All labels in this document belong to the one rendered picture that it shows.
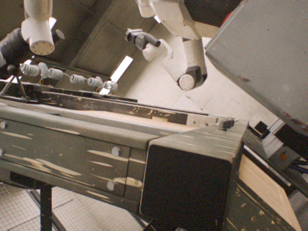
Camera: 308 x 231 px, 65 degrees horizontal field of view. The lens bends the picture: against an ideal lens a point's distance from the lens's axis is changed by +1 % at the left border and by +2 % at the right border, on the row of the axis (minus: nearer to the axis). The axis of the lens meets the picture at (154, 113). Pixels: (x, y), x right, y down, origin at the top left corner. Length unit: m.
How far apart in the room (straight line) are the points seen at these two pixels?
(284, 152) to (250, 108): 5.52
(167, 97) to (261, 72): 6.16
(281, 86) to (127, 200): 0.26
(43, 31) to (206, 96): 5.60
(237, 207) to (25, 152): 0.36
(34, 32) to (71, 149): 0.46
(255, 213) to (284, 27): 0.22
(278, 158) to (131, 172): 0.35
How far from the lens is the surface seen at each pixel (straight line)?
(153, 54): 1.24
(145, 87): 6.72
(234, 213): 0.34
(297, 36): 0.33
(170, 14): 0.85
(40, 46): 0.80
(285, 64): 0.32
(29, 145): 0.49
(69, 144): 0.42
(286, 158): 0.60
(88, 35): 5.07
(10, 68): 0.86
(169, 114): 1.11
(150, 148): 0.34
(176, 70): 1.19
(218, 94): 6.17
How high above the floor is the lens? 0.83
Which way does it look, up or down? 17 degrees up
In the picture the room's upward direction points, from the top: 47 degrees counter-clockwise
